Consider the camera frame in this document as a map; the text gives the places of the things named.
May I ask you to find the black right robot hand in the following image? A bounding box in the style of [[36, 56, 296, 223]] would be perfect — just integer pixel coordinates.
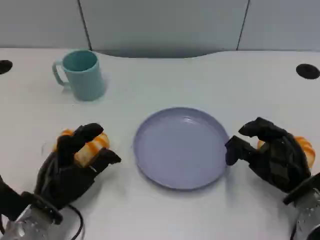
[[224, 116, 313, 194]]

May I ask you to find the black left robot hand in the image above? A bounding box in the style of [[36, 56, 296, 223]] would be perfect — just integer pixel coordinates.
[[33, 122, 123, 210]]

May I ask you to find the orange white toy bread roll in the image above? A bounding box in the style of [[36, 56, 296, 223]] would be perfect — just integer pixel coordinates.
[[256, 136, 316, 167], [52, 128, 111, 169]]

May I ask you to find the black table grommet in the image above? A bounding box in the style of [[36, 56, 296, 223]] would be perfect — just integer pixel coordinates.
[[295, 63, 320, 80], [0, 59, 13, 75]]

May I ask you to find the pale green mug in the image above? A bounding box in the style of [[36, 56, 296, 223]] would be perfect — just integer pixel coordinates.
[[51, 49, 106, 102]]

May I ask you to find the lilac plate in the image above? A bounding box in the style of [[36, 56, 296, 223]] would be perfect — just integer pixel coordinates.
[[132, 107, 231, 191]]

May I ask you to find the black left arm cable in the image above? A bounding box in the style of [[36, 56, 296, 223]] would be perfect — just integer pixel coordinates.
[[67, 204, 85, 240]]

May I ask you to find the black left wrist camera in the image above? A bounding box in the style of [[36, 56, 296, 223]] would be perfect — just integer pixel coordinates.
[[0, 174, 23, 222]]

